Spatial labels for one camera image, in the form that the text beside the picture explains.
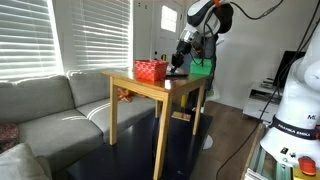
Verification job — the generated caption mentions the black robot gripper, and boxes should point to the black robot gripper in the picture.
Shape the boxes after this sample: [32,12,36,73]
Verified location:
[170,54,184,73]

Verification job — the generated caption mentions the orange green book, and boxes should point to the orange green book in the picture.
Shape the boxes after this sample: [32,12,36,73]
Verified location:
[171,111,191,121]

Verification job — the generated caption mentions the green plastic box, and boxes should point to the green plastic box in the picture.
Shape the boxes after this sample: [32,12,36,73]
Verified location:
[190,58,212,75]

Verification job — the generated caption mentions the orange toy on sofa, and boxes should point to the orange toy on sofa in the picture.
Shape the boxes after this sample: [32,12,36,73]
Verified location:
[117,88,134,103]

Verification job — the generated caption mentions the grey fabric sofa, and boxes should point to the grey fabric sofa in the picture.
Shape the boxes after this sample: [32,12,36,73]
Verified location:
[0,69,161,174]

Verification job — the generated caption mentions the red woven basket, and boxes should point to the red woven basket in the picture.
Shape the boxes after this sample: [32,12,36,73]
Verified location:
[134,60,168,81]

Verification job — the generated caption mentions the white TV cabinet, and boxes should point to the white TV cabinet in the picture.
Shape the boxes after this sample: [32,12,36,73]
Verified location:
[243,83,282,123]

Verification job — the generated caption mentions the dark patterned pillow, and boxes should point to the dark patterned pillow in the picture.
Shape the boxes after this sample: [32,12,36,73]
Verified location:
[0,124,20,153]

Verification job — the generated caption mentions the grey cushion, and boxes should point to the grey cushion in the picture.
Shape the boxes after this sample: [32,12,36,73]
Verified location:
[0,143,48,180]

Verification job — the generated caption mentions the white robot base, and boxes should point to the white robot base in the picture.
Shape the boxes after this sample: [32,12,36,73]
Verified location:
[260,25,320,167]

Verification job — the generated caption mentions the red emergency stop button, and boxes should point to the red emergency stop button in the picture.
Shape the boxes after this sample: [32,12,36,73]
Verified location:
[298,156,316,176]

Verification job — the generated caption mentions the white front door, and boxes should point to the white front door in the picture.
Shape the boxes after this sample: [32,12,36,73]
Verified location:
[153,0,183,62]

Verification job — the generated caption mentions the wooden side table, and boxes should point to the wooden side table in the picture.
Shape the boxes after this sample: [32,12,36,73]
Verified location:
[101,69,208,180]

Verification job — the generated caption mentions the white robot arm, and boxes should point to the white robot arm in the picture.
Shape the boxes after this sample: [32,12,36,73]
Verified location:
[170,0,234,73]

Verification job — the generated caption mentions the black remote control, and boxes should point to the black remote control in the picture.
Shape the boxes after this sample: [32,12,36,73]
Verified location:
[165,74,188,78]

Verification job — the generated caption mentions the black television screen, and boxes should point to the black television screen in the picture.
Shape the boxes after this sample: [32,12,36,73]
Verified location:
[273,51,306,88]

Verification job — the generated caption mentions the white window blinds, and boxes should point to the white window blinds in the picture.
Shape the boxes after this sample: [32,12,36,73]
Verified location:
[0,0,132,80]

